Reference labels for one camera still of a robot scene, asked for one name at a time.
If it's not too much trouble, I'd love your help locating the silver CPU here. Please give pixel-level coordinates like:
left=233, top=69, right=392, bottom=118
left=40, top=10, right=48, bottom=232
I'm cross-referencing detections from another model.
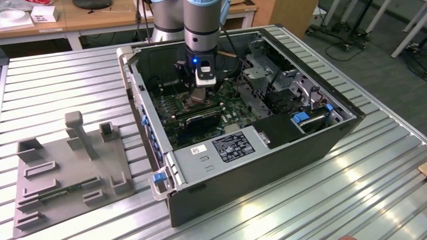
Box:
left=188, top=87, right=210, bottom=103

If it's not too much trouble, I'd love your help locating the CPU socket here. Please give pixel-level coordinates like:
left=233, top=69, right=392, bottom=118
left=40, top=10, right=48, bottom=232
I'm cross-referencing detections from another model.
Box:
left=178, top=92, right=210, bottom=111

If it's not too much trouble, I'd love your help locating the green motherboard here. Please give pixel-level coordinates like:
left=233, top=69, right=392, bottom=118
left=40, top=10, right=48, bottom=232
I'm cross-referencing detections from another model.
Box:
left=148, top=74, right=260, bottom=148

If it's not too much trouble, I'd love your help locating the metal drive cage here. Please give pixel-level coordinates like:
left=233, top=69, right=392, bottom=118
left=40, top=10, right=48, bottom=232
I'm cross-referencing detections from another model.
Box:
left=236, top=38, right=288, bottom=113

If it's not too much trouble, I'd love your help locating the black graphics card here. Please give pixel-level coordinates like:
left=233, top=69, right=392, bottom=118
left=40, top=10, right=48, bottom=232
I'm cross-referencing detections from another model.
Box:
left=173, top=107, right=224, bottom=146

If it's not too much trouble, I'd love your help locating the silver chipset heatsink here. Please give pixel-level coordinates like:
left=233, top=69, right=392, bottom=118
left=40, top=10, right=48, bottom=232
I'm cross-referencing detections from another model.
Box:
left=222, top=124, right=244, bottom=134

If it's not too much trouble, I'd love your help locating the wooden desk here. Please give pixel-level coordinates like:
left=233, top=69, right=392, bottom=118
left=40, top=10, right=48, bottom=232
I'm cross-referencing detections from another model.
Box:
left=0, top=0, right=260, bottom=51

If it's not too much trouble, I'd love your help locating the black plastic shroud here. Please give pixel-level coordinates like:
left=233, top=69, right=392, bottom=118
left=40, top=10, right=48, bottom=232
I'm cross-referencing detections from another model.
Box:
left=252, top=112, right=309, bottom=150

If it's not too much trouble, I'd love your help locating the grey power supply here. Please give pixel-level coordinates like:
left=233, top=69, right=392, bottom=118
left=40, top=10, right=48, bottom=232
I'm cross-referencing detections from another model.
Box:
left=165, top=124, right=270, bottom=187

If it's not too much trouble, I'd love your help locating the wooden cabinet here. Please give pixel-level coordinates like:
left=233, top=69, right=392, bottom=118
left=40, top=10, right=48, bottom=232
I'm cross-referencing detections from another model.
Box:
left=268, top=0, right=320, bottom=41

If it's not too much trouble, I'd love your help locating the black round base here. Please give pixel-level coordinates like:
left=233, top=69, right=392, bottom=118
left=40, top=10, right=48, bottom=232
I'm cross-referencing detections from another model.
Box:
left=72, top=0, right=113, bottom=10

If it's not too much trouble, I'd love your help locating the blue case latch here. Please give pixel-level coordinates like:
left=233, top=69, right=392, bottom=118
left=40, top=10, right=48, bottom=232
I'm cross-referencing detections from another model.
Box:
left=149, top=172, right=166, bottom=186

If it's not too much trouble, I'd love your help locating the black grey PC case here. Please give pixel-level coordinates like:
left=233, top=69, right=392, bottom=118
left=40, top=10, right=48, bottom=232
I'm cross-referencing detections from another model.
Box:
left=114, top=26, right=367, bottom=228

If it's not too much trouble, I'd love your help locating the white cardboard box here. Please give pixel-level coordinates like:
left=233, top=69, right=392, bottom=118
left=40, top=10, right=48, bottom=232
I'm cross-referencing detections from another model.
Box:
left=28, top=6, right=60, bottom=24

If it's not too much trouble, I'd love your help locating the black wheeled stand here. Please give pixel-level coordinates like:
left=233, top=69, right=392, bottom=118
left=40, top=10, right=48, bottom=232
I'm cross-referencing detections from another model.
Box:
left=305, top=0, right=373, bottom=53

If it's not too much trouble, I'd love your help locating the grey parts rack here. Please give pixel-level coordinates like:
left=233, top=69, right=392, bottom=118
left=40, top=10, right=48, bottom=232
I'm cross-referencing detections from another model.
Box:
left=12, top=111, right=136, bottom=238

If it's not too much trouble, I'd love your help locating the white round dish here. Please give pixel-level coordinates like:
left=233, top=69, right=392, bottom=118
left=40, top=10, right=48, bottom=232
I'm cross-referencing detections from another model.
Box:
left=0, top=9, right=34, bottom=28

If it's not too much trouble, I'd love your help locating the green RAM stick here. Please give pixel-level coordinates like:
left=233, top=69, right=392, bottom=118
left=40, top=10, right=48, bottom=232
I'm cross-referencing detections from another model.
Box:
left=36, top=181, right=86, bottom=202

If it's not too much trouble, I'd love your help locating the white table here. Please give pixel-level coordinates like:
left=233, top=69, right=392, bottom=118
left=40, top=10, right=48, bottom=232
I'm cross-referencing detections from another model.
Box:
left=388, top=0, right=427, bottom=59

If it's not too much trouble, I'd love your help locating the tan block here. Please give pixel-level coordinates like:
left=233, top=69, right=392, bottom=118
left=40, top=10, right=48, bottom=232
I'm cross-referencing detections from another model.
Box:
left=416, top=161, right=427, bottom=186

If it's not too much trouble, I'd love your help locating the dark wrist camera module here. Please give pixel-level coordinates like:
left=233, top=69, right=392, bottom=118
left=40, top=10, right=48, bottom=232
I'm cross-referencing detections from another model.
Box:
left=172, top=59, right=188, bottom=87

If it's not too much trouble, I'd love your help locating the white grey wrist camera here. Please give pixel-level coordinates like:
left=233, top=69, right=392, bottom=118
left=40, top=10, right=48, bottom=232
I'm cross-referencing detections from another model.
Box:
left=193, top=58, right=218, bottom=89

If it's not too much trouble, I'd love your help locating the black base cable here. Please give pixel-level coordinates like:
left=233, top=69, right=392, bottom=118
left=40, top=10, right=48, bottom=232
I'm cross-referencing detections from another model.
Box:
left=132, top=0, right=152, bottom=43

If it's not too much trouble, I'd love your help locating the silver metal bracket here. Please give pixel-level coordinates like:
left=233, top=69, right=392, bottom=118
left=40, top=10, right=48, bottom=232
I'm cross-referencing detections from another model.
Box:
left=276, top=69, right=327, bottom=112

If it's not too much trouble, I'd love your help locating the blue drive handle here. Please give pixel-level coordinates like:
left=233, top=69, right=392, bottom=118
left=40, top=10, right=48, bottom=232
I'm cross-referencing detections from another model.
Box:
left=289, top=112, right=309, bottom=123

